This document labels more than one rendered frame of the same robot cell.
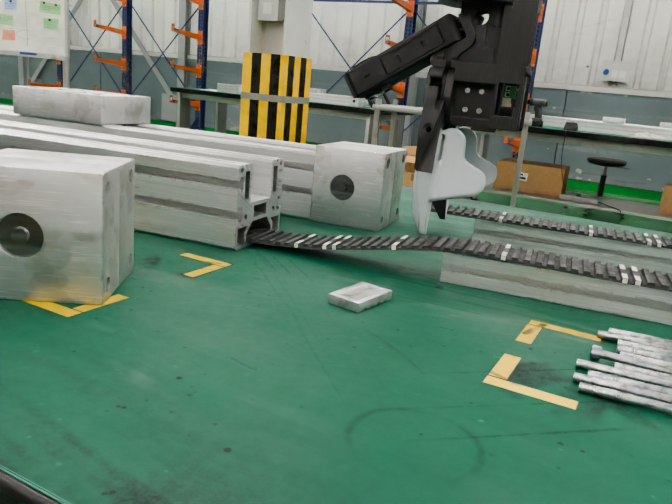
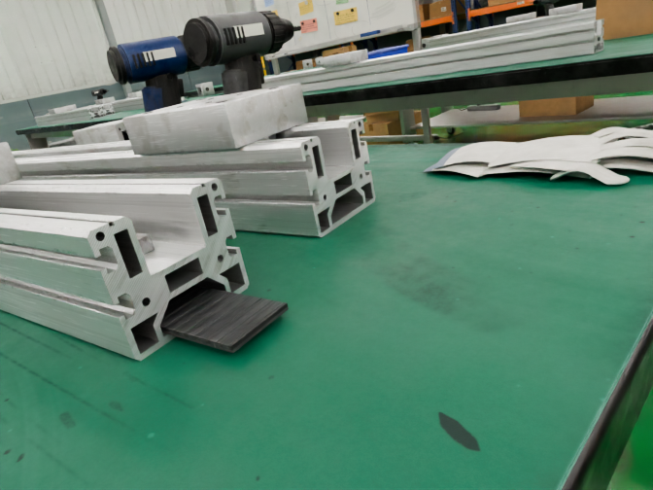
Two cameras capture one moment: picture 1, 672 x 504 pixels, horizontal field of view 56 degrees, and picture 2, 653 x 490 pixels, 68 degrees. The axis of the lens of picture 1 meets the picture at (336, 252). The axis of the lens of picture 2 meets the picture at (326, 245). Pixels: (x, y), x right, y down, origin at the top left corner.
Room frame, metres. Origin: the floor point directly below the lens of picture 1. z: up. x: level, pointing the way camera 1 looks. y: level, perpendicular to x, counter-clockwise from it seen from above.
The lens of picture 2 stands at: (1.34, 0.96, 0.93)
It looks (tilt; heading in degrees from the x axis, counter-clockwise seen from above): 21 degrees down; 200
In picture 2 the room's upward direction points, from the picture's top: 11 degrees counter-clockwise
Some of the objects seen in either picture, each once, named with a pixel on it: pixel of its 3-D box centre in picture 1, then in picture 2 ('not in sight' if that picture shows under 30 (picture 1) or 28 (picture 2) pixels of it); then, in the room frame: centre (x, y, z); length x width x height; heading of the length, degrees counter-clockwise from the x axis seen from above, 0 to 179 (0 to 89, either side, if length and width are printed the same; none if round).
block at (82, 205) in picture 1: (58, 219); (110, 147); (0.47, 0.22, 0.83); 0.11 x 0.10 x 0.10; 5
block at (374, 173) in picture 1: (362, 182); not in sight; (0.82, -0.03, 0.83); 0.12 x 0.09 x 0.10; 161
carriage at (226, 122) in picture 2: not in sight; (218, 132); (0.86, 0.70, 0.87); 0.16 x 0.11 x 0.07; 71
